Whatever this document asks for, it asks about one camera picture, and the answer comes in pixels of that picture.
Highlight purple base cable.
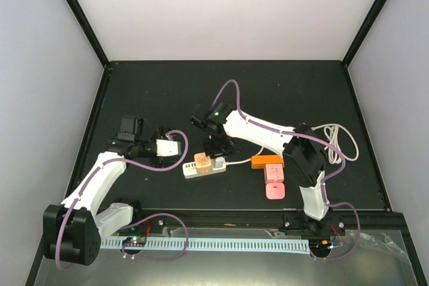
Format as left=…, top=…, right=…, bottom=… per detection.
left=115, top=212, right=189, bottom=263
left=310, top=202, right=362, bottom=263

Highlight white cube socket adapter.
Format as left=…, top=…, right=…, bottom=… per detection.
left=264, top=163, right=284, bottom=184

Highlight white power strip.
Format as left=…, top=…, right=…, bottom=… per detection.
left=182, top=157, right=227, bottom=179

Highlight circuit board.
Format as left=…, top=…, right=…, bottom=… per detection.
left=308, top=239, right=337, bottom=251
left=122, top=236, right=147, bottom=247

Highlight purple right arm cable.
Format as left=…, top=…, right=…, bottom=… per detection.
left=210, top=80, right=347, bottom=206

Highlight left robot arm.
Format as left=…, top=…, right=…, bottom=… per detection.
left=43, top=117, right=181, bottom=265

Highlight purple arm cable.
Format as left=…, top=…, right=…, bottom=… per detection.
left=54, top=130, right=189, bottom=271
left=210, top=80, right=347, bottom=206

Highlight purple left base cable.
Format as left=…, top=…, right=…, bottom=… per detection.
left=115, top=212, right=189, bottom=263

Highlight left circuit board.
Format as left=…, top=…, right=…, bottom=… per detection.
left=122, top=236, right=147, bottom=247

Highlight black right frame post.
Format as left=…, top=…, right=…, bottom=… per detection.
left=341, top=0, right=387, bottom=68

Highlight beige cube plug adapter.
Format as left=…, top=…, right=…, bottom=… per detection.
left=194, top=152, right=212, bottom=174

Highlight right circuit board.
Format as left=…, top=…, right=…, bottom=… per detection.
left=308, top=239, right=337, bottom=251

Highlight light blue slotted cable duct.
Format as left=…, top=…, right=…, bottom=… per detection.
left=101, top=236, right=310, bottom=255

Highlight orange power strip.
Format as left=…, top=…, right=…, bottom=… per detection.
left=251, top=155, right=284, bottom=169

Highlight black mounting rail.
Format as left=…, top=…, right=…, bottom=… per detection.
left=133, top=209, right=406, bottom=235

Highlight black left frame post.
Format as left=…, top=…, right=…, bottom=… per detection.
left=66, top=0, right=110, bottom=68

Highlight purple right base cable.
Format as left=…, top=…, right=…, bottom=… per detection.
left=310, top=202, right=362, bottom=263

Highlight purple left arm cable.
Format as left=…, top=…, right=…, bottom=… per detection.
left=54, top=130, right=189, bottom=271

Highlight pink plug adapter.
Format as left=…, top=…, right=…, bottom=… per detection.
left=265, top=182, right=286, bottom=200

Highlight white usb wall charger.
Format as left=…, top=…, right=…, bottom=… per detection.
left=212, top=157, right=226, bottom=171

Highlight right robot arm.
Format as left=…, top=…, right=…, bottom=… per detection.
left=190, top=103, right=329, bottom=236

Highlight black frame post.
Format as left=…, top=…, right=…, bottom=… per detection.
left=341, top=0, right=387, bottom=68
left=66, top=0, right=110, bottom=68

